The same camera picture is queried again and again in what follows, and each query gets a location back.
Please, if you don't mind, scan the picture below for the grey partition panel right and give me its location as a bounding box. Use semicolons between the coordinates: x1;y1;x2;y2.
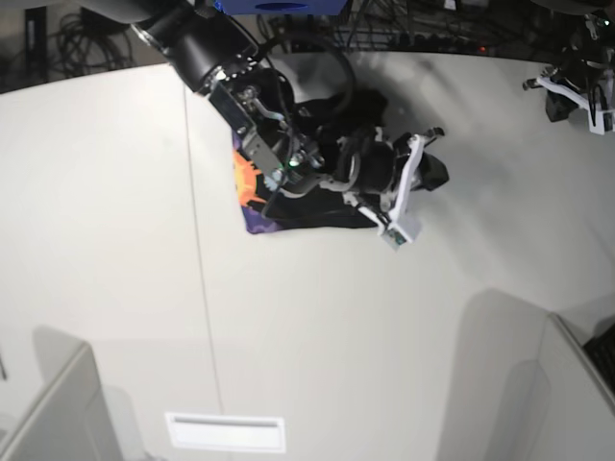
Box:
541;314;614;460

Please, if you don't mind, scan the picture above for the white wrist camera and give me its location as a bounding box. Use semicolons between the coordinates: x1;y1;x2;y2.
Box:
588;109;614;135
379;216;422;251

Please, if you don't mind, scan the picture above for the grey partition panel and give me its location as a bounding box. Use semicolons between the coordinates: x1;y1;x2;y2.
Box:
1;343;123;460
541;314;614;460

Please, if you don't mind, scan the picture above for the black keyboard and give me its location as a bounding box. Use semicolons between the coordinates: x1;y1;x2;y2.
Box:
584;328;615;392

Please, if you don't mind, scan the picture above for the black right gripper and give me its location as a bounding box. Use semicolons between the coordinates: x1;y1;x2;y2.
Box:
331;127;450;226

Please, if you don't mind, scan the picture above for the black power strip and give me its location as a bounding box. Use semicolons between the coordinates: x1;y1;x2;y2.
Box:
395;34;488;55

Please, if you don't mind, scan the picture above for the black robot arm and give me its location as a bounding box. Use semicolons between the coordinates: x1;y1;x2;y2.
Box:
524;1;614;133
83;1;449;233

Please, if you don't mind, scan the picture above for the grey partition panel left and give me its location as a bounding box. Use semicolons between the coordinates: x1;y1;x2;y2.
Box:
1;343;123;460

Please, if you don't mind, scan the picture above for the black T-shirt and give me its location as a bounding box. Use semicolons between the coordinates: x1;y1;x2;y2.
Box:
234;89;387;234

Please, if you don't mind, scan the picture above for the blue box on stand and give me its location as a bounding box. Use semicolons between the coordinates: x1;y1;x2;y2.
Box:
213;0;346;15

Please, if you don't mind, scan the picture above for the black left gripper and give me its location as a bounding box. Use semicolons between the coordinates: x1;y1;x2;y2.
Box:
522;56;614;113

